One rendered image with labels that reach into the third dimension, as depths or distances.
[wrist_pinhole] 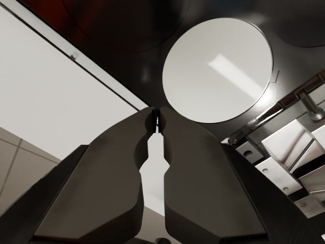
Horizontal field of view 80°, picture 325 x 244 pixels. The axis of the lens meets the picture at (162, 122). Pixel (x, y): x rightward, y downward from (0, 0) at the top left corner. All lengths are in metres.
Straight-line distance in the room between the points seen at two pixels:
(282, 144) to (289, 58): 0.12
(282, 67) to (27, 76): 0.31
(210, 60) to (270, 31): 0.05
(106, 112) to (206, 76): 0.17
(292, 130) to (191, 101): 0.14
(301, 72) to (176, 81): 0.12
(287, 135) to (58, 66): 0.31
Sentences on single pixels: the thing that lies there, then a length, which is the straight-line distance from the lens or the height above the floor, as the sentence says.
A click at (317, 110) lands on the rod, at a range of 0.26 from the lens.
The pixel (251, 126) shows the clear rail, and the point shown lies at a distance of 0.23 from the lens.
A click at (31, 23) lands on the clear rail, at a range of 0.20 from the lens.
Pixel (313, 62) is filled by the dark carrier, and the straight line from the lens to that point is 0.23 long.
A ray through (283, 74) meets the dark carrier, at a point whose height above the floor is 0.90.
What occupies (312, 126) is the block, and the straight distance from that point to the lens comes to 0.27.
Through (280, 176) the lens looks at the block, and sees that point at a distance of 0.29.
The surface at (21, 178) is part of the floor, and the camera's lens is 2.00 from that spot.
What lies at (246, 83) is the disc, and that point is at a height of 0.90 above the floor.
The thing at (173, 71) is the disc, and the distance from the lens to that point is 0.19.
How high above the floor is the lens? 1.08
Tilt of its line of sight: 57 degrees down
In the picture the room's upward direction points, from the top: 180 degrees counter-clockwise
